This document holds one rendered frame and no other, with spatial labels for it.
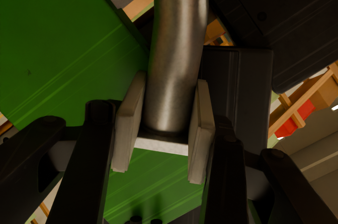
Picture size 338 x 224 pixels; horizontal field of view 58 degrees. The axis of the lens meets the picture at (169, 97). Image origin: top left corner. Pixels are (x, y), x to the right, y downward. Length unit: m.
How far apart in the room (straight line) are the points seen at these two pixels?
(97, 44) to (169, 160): 0.10
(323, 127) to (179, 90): 9.59
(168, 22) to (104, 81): 0.07
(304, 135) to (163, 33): 9.60
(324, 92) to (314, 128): 5.46
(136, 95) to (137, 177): 0.11
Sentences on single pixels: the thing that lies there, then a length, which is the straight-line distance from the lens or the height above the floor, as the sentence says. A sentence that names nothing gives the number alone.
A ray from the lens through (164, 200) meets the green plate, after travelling 0.25.
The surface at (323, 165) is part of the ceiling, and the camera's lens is 7.84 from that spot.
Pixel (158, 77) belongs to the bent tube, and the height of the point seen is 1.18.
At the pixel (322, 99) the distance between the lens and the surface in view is 4.24.
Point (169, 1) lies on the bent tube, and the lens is 0.16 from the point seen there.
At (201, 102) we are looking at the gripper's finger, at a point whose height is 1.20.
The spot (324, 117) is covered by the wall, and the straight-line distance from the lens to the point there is 9.68.
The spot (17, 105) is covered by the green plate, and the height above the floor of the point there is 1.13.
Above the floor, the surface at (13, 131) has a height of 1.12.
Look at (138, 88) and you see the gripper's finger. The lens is 0.16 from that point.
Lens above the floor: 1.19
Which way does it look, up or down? level
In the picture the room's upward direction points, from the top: 146 degrees clockwise
